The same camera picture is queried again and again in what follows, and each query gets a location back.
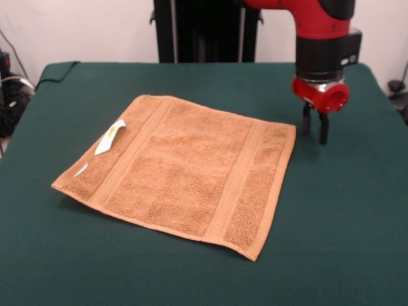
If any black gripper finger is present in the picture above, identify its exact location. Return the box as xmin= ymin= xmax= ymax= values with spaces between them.
xmin=301 ymin=101 xmax=313 ymax=136
xmin=318 ymin=112 xmax=330 ymax=146

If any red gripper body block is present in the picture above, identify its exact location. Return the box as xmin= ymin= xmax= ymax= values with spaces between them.
xmin=291 ymin=75 xmax=351 ymax=115

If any tan terry towel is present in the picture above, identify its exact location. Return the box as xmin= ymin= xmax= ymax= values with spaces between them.
xmin=50 ymin=94 xmax=297 ymax=263

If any dark green table cloth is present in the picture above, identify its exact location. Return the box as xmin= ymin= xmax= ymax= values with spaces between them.
xmin=0 ymin=61 xmax=408 ymax=306

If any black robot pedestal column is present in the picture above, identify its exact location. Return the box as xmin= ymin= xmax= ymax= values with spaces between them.
xmin=149 ymin=0 xmax=265 ymax=64

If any black cable heap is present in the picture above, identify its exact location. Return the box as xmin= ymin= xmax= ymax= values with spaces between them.
xmin=0 ymin=75 xmax=36 ymax=138

